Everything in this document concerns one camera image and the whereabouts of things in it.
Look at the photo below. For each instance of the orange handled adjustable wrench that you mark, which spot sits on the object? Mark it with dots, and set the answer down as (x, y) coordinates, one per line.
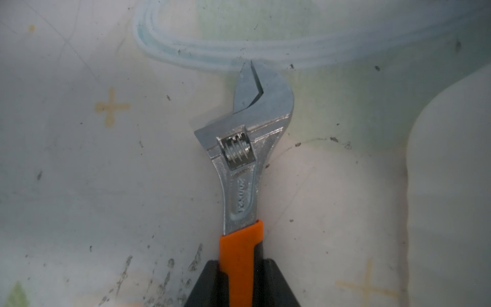
(239, 146)

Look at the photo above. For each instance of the white plastic storage box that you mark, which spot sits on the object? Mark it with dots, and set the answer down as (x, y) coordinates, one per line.
(448, 163)

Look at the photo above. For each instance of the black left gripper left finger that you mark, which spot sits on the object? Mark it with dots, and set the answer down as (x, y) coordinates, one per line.
(207, 289)

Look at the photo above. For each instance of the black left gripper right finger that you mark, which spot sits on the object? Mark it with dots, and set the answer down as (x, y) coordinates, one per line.
(275, 289)

